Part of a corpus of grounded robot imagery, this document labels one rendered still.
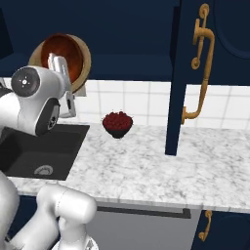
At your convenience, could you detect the long gold door handle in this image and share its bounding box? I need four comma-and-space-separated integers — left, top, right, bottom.
181, 3, 216, 126

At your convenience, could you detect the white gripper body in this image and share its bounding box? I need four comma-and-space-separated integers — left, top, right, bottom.
48, 53, 73, 95

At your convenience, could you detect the navy base cabinet door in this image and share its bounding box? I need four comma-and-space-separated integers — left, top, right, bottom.
189, 209, 250, 250

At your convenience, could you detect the grey dishwasher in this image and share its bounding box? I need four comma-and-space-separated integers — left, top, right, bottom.
85, 201, 203, 250

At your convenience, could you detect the short gold door handle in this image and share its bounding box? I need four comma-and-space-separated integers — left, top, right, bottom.
197, 210, 214, 243

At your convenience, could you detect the black sink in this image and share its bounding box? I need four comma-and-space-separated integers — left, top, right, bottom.
0, 122, 91, 182

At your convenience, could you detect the large brown wooden bowl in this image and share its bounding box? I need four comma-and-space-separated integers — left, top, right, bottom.
28, 32, 93, 96

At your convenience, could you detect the black dishwasher handle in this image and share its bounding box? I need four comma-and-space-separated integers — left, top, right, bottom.
96, 205, 192, 220

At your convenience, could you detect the small dark red bowl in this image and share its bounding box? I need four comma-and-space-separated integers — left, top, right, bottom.
102, 110, 134, 140

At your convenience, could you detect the navy open cabinet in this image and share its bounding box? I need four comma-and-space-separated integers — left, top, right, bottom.
0, 0, 181, 83

